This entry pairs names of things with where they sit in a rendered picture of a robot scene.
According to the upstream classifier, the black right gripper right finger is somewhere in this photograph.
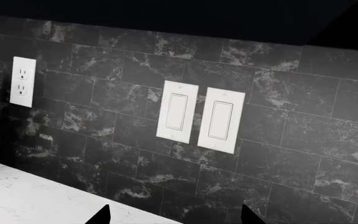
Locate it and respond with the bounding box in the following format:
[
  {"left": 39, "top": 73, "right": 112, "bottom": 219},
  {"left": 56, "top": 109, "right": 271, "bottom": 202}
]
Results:
[{"left": 241, "top": 203, "right": 267, "bottom": 224}]

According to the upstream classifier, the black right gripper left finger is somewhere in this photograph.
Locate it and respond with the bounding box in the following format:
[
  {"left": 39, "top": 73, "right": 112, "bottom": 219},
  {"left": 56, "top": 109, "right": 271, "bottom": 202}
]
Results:
[{"left": 85, "top": 203, "right": 111, "bottom": 224}]

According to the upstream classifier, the white duplex power outlet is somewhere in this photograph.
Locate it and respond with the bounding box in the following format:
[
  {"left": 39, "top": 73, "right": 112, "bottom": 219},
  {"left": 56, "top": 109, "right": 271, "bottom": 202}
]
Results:
[{"left": 9, "top": 56, "right": 37, "bottom": 108}]

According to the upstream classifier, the white rocker light switch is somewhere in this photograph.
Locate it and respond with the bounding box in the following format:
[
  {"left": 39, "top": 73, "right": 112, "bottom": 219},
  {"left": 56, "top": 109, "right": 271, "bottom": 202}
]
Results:
[
  {"left": 155, "top": 80, "right": 200, "bottom": 144},
  {"left": 196, "top": 86, "right": 246, "bottom": 155}
]

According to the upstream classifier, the dark overhead wall cabinet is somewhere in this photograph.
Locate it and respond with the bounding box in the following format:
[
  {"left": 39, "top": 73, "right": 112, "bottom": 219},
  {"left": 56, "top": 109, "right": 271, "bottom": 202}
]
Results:
[{"left": 0, "top": 0, "right": 358, "bottom": 52}]

